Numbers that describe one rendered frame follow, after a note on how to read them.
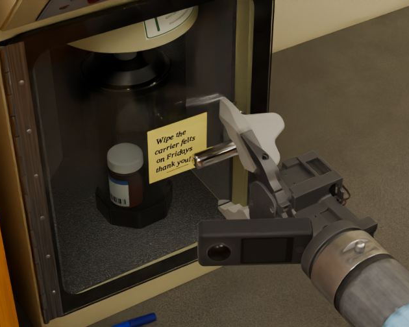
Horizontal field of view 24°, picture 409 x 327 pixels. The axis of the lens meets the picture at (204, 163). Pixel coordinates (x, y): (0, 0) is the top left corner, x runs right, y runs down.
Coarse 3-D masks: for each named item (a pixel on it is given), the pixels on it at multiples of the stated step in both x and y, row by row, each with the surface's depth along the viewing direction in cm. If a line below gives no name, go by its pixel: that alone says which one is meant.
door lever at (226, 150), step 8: (240, 112) 110; (224, 144) 106; (232, 144) 106; (200, 152) 105; (208, 152) 105; (216, 152) 105; (224, 152) 105; (232, 152) 106; (192, 160) 105; (200, 160) 104; (208, 160) 105; (216, 160) 105; (200, 168) 105
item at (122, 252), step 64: (192, 0) 97; (256, 0) 102; (64, 64) 94; (128, 64) 98; (192, 64) 102; (256, 64) 107; (64, 128) 98; (128, 128) 103; (64, 192) 103; (128, 192) 108; (192, 192) 114; (64, 256) 109; (128, 256) 115; (192, 256) 121
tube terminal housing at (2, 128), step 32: (128, 0) 95; (0, 32) 89; (0, 96) 94; (0, 128) 99; (0, 160) 104; (0, 192) 110; (0, 224) 117; (32, 288) 112; (160, 288) 124; (32, 320) 119; (64, 320) 117; (96, 320) 121
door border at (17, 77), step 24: (24, 48) 90; (24, 72) 92; (24, 96) 93; (24, 120) 95; (24, 144) 97; (24, 168) 98; (48, 216) 104; (48, 240) 106; (48, 264) 108; (48, 288) 111; (48, 312) 113
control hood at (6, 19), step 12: (0, 0) 82; (12, 0) 79; (24, 0) 78; (36, 0) 79; (48, 0) 81; (108, 0) 90; (0, 12) 84; (12, 12) 81; (24, 12) 82; (36, 12) 84; (0, 24) 85; (12, 24) 85; (24, 24) 86
